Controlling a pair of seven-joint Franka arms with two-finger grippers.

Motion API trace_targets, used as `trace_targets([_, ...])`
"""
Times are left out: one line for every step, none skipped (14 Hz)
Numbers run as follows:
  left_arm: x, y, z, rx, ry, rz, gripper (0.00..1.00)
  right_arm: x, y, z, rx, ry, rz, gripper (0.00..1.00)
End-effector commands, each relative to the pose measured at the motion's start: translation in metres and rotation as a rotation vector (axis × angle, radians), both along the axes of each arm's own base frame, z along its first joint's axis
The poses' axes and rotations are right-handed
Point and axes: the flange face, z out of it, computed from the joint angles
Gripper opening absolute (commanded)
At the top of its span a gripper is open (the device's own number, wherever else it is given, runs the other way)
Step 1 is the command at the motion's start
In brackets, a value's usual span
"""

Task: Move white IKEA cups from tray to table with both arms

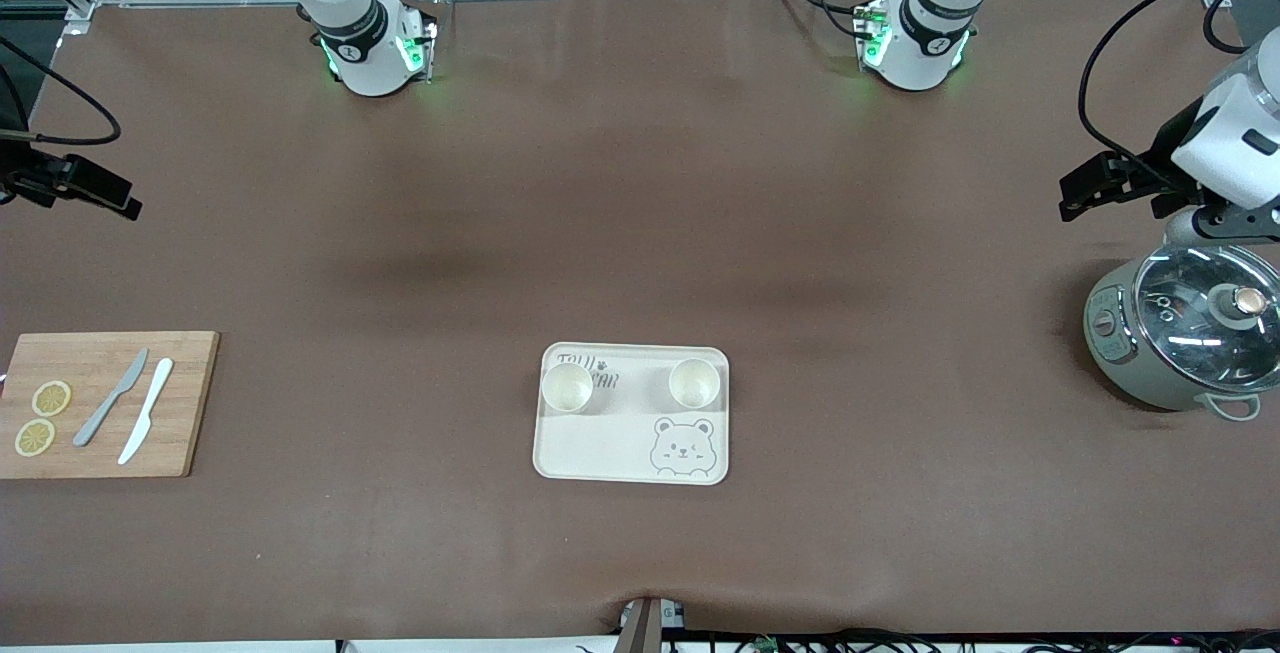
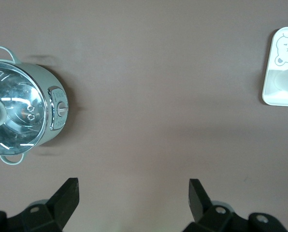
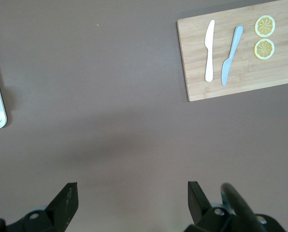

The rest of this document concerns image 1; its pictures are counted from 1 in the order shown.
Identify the white plastic knife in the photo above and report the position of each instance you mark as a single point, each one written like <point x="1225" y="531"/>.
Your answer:
<point x="155" y="393"/>

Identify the bamboo cutting board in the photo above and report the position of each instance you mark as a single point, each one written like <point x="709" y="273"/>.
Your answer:
<point x="190" y="413"/>

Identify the grey plastic knife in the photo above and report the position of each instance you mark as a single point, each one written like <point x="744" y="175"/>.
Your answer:
<point x="125" y="381"/>

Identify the brown table cover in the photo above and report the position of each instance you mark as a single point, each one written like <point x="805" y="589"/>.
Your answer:
<point x="640" y="183"/>

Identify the cream bear print tray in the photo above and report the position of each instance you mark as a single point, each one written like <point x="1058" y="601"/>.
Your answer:
<point x="620" y="448"/>

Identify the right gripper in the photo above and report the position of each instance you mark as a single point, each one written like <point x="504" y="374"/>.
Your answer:
<point x="22" y="176"/>

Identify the lemon slice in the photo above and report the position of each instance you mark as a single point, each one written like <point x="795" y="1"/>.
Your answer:
<point x="51" y="398"/>
<point x="35" y="438"/>

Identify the white paper cup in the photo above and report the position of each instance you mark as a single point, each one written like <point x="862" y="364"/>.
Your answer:
<point x="695" y="383"/>
<point x="567" y="388"/>

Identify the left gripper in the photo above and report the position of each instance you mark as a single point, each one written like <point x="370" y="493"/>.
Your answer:
<point x="1166" y="150"/>

